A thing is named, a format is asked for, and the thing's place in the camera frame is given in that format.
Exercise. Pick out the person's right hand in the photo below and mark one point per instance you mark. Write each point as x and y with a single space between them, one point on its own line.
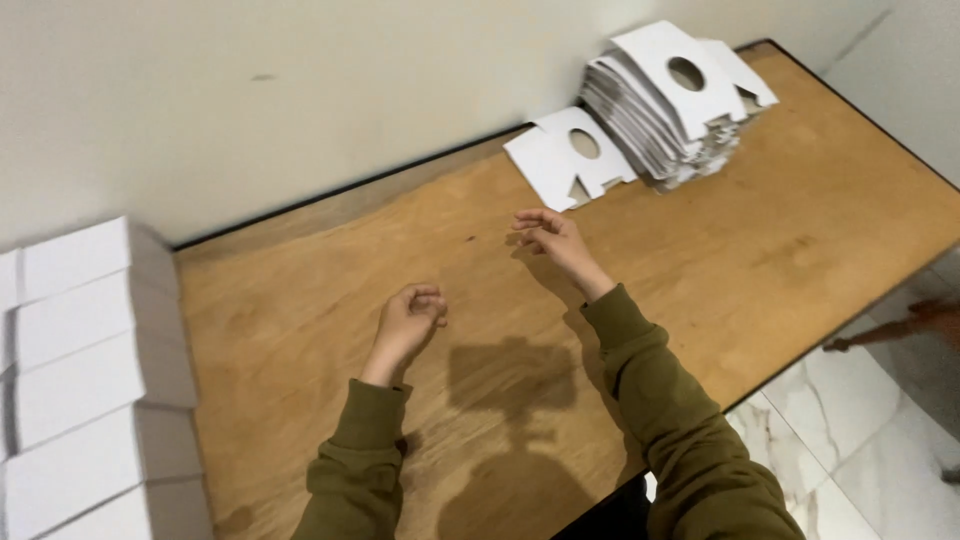
564 246

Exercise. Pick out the single flat white box cutout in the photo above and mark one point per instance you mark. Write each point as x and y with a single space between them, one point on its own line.
559 161

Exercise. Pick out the person's right fingers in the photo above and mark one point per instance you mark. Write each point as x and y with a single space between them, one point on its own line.
536 225

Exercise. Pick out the stack of flat white cardboard blanks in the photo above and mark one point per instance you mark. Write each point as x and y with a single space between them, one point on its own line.
667 105

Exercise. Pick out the person's left fingers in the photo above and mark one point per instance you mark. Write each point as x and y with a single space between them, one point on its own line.
429 304

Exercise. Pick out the person's black trousers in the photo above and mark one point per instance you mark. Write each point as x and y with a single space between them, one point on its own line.
611 514

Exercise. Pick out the stack of folded white boxes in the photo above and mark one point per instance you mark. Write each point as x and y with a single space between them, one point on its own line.
82 382

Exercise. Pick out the person's left hand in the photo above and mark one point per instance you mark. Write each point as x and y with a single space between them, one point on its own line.
397 330

